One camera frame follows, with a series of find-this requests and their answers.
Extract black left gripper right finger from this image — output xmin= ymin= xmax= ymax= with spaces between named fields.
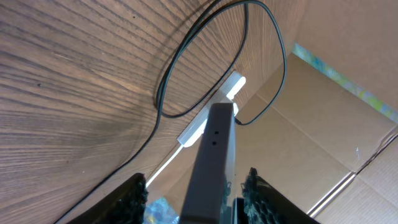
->
xmin=241 ymin=167 xmax=319 ymax=224

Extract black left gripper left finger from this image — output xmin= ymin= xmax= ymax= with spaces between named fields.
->
xmin=68 ymin=173 xmax=149 ymax=224

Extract blue smartphone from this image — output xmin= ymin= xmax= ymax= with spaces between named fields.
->
xmin=179 ymin=103 xmax=235 ymax=224

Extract black charger cable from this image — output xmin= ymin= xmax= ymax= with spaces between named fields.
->
xmin=52 ymin=0 xmax=287 ymax=224

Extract white power strip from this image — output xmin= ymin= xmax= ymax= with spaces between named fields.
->
xmin=177 ymin=70 xmax=247 ymax=148

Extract white power strip cord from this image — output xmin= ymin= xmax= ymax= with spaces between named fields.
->
xmin=145 ymin=144 xmax=185 ymax=189

